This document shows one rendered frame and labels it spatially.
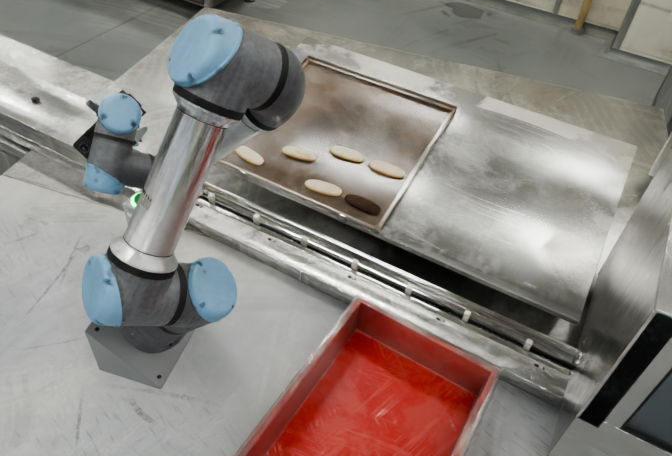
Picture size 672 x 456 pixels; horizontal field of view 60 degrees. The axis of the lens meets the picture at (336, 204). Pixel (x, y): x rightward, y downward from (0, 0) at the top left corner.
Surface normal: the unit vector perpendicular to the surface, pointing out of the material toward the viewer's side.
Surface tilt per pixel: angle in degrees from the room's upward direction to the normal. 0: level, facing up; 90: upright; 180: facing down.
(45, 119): 0
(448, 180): 10
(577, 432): 90
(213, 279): 50
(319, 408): 0
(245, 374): 0
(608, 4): 90
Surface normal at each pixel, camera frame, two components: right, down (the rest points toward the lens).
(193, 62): -0.63, -0.28
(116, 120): 0.37, 0.11
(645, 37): -0.48, 0.57
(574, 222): -0.01, -0.62
